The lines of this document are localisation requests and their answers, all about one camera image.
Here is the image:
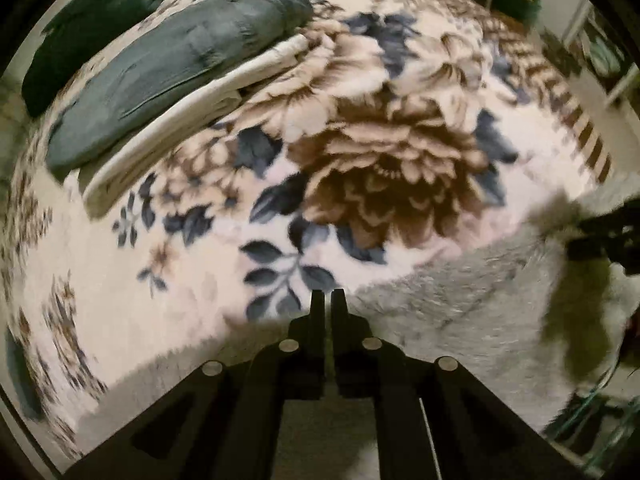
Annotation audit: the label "folded cream pants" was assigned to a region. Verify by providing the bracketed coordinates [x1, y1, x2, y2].
[80, 35, 317, 219]

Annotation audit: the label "glass table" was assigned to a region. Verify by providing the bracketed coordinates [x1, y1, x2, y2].
[542, 360, 640, 477]

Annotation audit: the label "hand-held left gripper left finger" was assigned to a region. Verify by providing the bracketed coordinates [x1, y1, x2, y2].
[65, 290, 326, 480]

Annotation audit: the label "olive cloth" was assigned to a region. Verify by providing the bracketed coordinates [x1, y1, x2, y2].
[530, 195, 615, 386]

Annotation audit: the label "floral printed blanket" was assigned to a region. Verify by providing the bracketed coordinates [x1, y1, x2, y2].
[0, 0, 617, 461]

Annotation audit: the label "grey fluffy towel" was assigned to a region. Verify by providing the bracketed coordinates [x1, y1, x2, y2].
[77, 195, 640, 480]

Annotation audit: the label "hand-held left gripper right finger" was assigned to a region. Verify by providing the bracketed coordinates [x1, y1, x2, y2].
[330, 289, 592, 480]

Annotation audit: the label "white shelf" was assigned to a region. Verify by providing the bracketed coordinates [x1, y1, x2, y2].
[540, 0, 640, 113]

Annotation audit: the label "folded grey-green pants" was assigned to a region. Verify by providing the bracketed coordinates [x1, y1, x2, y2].
[47, 0, 315, 172]

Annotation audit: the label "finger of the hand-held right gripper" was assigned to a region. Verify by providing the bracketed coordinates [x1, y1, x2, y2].
[565, 230, 613, 264]

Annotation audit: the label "dark green cloth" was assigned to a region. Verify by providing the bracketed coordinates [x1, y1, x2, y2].
[22, 0, 180, 119]

